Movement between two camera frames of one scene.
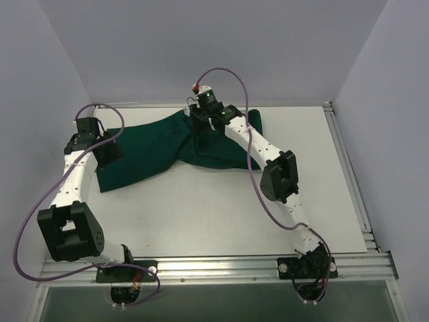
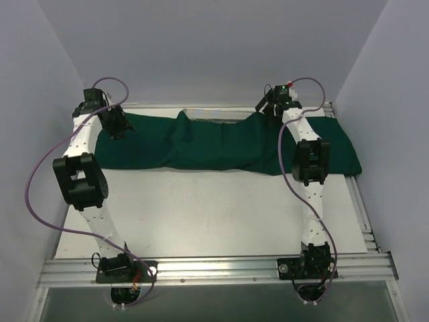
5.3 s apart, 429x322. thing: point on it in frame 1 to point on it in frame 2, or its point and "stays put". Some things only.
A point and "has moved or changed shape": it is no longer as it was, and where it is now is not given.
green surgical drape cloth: x=171 y=142 has moved or changed shape
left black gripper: x=109 y=155 to x=120 y=127
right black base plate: x=310 y=267 stays put
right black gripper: x=204 y=136 to x=263 y=104
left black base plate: x=127 y=274 stays put
